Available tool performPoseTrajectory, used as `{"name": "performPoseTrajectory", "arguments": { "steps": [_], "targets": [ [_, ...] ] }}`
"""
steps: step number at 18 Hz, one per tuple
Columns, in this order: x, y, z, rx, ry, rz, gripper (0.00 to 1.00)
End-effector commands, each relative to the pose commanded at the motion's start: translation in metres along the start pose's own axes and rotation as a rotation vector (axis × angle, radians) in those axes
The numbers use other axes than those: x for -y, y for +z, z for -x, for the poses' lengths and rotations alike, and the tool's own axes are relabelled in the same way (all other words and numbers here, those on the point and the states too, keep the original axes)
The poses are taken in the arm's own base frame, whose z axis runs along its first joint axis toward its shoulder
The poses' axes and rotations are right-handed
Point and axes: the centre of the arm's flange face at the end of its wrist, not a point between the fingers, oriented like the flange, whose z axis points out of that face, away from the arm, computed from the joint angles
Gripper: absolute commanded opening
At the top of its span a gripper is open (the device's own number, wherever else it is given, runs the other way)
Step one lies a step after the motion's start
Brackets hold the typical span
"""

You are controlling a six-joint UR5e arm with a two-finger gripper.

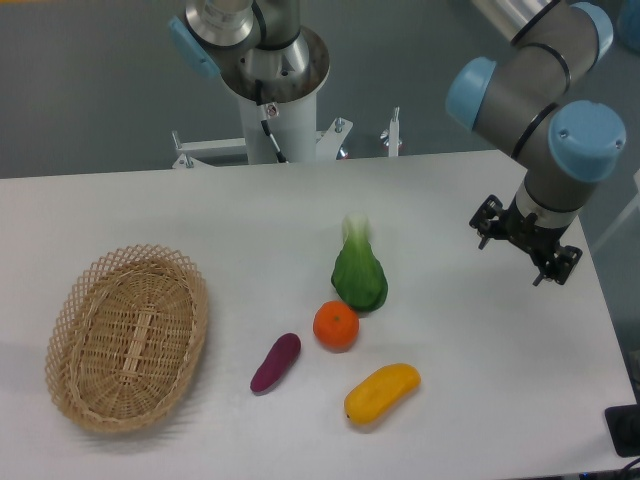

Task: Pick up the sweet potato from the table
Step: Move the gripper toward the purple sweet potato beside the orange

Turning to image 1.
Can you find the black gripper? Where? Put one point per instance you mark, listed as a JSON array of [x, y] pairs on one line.
[[532, 228]]

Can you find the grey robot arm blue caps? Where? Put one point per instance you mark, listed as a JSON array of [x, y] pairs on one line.
[[566, 150]]

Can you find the purple sweet potato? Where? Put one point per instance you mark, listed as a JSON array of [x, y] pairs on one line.
[[280, 358]]

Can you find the green bok choy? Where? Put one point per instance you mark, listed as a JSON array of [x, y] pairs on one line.
[[358, 276]]

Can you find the black device at table edge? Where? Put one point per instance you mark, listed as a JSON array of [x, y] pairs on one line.
[[623, 426]]

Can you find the orange tangerine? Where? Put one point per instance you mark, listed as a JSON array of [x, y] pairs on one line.
[[336, 326]]

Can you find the yellow mango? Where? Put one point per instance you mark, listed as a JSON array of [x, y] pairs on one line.
[[374, 396]]

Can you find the woven wicker basket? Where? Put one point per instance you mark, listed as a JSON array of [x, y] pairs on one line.
[[128, 339]]

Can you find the white leveling foot bracket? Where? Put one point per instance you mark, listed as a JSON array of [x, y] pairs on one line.
[[390, 137]]

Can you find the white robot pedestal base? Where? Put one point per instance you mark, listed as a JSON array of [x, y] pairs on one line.
[[274, 66]]

